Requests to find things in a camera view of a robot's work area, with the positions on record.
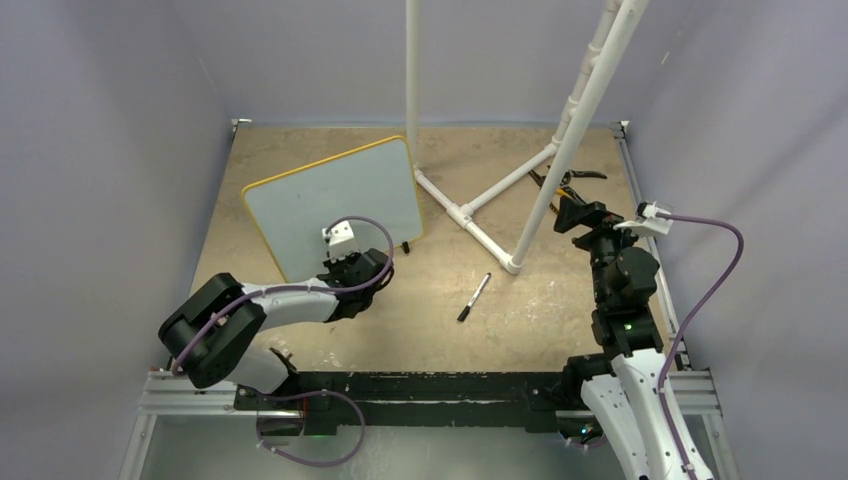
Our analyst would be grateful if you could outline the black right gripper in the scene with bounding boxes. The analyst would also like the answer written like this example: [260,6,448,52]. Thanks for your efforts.
[554,194,651,304]

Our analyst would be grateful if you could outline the yellow-framed whiteboard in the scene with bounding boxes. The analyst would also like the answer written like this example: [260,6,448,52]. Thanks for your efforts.
[241,136,424,282]

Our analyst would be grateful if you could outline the black-capped whiteboard marker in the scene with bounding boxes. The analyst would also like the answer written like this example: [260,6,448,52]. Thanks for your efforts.
[457,272,492,323]

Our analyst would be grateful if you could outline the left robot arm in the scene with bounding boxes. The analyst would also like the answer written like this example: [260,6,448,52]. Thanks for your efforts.
[157,248,394,409]

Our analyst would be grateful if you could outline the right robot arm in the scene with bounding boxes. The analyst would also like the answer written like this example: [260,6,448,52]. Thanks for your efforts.
[551,196,714,479]

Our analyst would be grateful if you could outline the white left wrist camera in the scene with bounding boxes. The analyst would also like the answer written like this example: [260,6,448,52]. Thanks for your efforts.
[321,221,360,262]

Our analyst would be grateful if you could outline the yellow-handled pliers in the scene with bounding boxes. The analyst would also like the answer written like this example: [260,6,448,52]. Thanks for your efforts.
[549,186,587,214]

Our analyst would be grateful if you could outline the right metal corner bracket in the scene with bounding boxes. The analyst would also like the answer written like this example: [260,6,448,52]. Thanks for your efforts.
[609,120,629,141]

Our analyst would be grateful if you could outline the metal corner bracket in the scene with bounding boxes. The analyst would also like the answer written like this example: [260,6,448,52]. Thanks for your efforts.
[609,120,629,141]
[231,118,253,136]

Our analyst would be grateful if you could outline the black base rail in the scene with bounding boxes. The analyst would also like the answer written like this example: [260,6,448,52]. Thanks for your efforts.
[234,371,603,443]

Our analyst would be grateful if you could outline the white PVC pipe frame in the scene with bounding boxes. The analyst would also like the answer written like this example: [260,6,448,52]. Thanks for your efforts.
[405,0,649,275]

